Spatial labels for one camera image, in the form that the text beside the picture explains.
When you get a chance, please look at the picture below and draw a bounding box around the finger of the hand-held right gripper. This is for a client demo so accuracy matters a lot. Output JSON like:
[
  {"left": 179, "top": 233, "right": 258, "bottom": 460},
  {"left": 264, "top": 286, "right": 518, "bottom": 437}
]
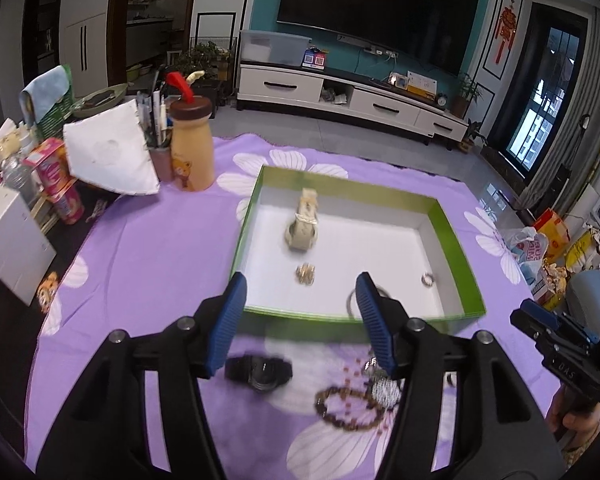
[{"left": 510, "top": 299, "right": 600, "bottom": 347}]

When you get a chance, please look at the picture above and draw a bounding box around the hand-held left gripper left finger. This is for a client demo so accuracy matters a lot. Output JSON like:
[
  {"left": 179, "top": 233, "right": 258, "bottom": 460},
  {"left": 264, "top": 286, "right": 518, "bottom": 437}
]
[{"left": 35, "top": 271, "right": 248, "bottom": 480}]

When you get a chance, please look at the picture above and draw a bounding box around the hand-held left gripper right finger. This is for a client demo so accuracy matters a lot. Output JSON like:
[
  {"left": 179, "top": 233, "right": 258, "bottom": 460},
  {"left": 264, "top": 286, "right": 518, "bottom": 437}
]
[{"left": 355, "top": 271, "right": 567, "bottom": 480}]

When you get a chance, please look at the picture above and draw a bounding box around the silver bangle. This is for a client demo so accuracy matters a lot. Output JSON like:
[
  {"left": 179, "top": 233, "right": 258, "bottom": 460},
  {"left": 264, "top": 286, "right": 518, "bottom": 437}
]
[{"left": 346, "top": 285, "right": 391, "bottom": 320}]

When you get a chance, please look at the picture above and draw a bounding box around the black wrist watch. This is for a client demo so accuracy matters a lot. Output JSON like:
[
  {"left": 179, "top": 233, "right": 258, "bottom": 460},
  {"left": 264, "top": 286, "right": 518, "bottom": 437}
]
[{"left": 224, "top": 355, "right": 294, "bottom": 394}]

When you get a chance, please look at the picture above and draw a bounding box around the green cardboard box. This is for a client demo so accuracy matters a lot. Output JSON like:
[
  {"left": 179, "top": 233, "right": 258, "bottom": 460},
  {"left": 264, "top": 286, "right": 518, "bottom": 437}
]
[{"left": 230, "top": 165, "right": 487, "bottom": 322}]

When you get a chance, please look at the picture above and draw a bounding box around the brown bead bracelet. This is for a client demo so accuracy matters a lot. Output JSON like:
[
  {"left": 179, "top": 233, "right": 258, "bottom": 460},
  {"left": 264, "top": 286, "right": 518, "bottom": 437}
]
[{"left": 314, "top": 384, "right": 387, "bottom": 432}]

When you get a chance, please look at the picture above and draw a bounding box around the white wrist watch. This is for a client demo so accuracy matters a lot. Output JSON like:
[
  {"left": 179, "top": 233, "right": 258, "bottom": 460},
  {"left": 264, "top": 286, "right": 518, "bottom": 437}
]
[{"left": 285, "top": 187, "right": 320, "bottom": 252}]

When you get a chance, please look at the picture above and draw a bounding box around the person's right hand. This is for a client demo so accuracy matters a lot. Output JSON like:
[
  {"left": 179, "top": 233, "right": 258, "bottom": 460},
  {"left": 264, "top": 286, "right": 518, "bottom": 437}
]
[{"left": 547, "top": 389, "right": 600, "bottom": 456}]

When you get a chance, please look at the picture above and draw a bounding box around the pile of snack packets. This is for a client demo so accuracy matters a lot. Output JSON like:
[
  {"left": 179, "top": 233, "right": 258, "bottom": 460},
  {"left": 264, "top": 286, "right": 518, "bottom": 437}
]
[{"left": 530, "top": 232, "right": 600, "bottom": 311}]

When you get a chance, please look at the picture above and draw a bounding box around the white plastic bag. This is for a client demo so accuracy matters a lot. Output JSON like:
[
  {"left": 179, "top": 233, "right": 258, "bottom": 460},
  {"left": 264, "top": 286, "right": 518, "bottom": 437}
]
[{"left": 502, "top": 227, "right": 549, "bottom": 281}]

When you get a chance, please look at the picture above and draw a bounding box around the yellow bag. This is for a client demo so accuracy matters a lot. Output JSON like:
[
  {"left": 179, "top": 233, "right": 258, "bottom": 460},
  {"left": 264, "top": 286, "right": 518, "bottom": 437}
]
[{"left": 535, "top": 208, "right": 567, "bottom": 256}]

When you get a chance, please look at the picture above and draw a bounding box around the purple floral cloth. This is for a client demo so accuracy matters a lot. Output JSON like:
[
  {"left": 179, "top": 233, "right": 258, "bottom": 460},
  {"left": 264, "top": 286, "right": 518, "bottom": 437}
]
[{"left": 25, "top": 132, "right": 563, "bottom": 480}]

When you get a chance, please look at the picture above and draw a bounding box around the brown pen holder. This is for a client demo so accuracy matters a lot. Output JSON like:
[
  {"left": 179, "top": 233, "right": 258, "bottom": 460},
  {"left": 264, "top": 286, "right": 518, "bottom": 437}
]
[{"left": 147, "top": 145, "right": 175, "bottom": 183}]

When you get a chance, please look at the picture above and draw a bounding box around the yellow bottle with brown cap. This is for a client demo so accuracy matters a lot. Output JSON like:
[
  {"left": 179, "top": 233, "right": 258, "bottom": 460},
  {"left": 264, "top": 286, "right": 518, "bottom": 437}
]
[{"left": 166, "top": 71, "right": 216, "bottom": 192}]

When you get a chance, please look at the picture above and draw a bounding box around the small potted plant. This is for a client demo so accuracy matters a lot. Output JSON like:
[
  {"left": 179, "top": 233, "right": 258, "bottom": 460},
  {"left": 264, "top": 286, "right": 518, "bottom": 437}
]
[{"left": 462, "top": 120, "right": 490, "bottom": 153}]

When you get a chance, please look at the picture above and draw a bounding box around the red can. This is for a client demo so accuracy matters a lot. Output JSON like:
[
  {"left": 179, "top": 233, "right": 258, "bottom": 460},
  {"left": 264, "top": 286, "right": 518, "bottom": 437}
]
[{"left": 55, "top": 185, "right": 86, "bottom": 225}]

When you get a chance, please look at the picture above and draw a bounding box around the window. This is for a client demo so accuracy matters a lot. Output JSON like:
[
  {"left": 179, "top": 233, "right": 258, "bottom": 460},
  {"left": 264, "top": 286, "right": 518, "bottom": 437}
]
[{"left": 505, "top": 25, "right": 581, "bottom": 171}]

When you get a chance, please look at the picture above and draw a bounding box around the white paper sheet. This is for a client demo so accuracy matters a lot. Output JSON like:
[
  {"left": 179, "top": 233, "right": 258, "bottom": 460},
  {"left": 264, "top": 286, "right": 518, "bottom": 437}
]
[{"left": 62, "top": 99, "right": 161, "bottom": 196}]

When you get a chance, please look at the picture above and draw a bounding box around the grey curtain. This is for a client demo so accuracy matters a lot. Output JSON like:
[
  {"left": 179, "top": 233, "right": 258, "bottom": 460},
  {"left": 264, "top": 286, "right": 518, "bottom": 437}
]
[{"left": 520, "top": 10, "right": 600, "bottom": 216}]

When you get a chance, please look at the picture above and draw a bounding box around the bunch of pens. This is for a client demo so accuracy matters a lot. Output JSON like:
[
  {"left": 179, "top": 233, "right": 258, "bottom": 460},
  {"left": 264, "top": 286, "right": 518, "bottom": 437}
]
[{"left": 136, "top": 72, "right": 173, "bottom": 150}]

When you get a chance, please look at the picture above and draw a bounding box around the white box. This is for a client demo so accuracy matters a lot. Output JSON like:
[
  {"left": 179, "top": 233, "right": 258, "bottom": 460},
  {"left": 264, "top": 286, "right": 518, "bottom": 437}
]
[{"left": 0, "top": 185, "right": 57, "bottom": 306}]

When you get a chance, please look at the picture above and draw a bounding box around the tall potted plant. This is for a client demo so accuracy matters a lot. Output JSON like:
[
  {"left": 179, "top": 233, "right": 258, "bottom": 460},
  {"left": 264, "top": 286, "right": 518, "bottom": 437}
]
[{"left": 452, "top": 74, "right": 483, "bottom": 118}]

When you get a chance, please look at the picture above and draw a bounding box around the pink box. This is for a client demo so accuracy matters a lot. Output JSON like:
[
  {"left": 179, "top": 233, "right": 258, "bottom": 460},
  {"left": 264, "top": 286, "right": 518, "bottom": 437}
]
[{"left": 22, "top": 138, "right": 72, "bottom": 196}]

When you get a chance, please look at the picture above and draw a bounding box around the yellow desk calendar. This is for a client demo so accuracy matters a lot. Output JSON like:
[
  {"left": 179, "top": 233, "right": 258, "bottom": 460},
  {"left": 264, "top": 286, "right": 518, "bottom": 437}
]
[{"left": 406, "top": 71, "right": 438, "bottom": 102}]

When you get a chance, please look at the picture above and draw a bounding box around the white television cabinet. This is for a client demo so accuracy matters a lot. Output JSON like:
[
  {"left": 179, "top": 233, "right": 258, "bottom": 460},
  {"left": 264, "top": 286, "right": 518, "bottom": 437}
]
[{"left": 236, "top": 60, "right": 470, "bottom": 150}]

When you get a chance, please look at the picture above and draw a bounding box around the clear plastic bottle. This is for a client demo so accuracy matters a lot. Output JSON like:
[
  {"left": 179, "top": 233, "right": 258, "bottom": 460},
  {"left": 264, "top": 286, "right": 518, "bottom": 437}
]
[{"left": 2, "top": 157, "right": 38, "bottom": 202}]

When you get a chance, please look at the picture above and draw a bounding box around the grey-green plate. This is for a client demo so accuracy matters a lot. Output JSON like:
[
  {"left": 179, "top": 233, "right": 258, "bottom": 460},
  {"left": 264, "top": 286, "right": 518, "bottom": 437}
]
[{"left": 72, "top": 83, "right": 128, "bottom": 120}]

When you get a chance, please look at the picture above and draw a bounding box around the leafy plant in black planter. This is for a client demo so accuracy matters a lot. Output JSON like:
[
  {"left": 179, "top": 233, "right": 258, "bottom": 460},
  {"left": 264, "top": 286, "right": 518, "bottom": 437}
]
[{"left": 172, "top": 40, "right": 233, "bottom": 106}]

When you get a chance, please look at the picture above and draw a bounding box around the green carton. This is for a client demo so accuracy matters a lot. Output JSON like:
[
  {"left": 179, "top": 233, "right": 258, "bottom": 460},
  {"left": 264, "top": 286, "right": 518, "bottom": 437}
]
[{"left": 36, "top": 64, "right": 76, "bottom": 139}]

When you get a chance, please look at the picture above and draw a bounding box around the clear storage box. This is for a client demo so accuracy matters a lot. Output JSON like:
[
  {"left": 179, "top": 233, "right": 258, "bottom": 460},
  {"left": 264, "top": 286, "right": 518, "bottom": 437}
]
[{"left": 239, "top": 30, "right": 312, "bottom": 67}]

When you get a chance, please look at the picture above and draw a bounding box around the large red knot ornament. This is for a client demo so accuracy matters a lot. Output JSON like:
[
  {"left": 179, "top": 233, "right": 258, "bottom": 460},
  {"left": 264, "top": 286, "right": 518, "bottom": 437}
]
[{"left": 495, "top": 0, "right": 519, "bottom": 65}]

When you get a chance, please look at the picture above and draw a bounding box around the blue towel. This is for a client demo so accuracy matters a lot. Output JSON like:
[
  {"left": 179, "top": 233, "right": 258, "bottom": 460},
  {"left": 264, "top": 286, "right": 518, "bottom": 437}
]
[{"left": 20, "top": 66, "right": 68, "bottom": 117}]

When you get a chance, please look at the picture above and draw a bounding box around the television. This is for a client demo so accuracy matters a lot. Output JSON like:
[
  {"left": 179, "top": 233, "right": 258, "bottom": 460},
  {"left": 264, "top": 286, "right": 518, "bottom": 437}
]
[{"left": 276, "top": 0, "right": 481, "bottom": 77}]

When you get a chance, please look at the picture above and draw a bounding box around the white wardrobe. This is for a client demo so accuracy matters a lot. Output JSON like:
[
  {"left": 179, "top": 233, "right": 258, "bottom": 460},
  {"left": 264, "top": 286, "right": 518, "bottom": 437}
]
[{"left": 60, "top": 0, "right": 117, "bottom": 98}]

